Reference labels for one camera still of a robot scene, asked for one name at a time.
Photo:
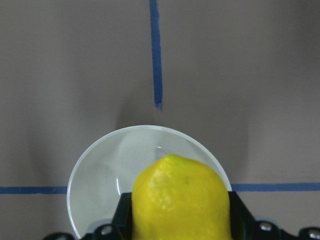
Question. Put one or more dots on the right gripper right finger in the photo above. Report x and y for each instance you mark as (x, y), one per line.
(245, 227)

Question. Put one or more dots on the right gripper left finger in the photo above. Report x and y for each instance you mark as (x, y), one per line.
(119, 227)

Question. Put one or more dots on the cream ceramic bowl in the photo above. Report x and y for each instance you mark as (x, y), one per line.
(110, 166)

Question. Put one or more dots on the yellow lemon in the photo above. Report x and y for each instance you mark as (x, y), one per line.
(178, 198)

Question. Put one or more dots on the brown table mat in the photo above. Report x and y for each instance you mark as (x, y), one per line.
(240, 76)

